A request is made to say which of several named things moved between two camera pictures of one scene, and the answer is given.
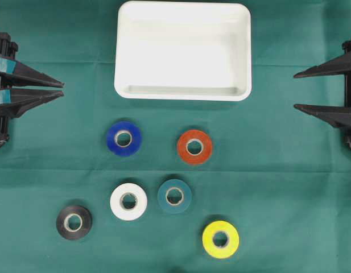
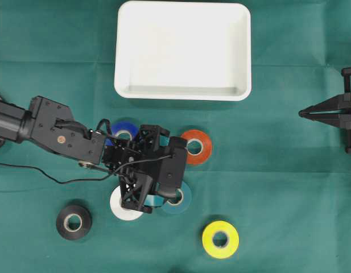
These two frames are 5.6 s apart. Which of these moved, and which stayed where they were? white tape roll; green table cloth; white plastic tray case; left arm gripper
Moved: left arm gripper
Stayed: green table cloth; white plastic tray case; white tape roll
